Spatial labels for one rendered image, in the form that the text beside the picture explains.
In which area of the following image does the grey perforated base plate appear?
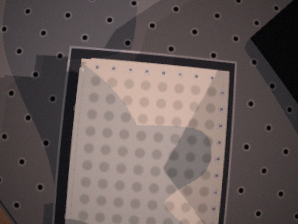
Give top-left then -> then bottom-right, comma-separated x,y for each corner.
0,0 -> 298,224

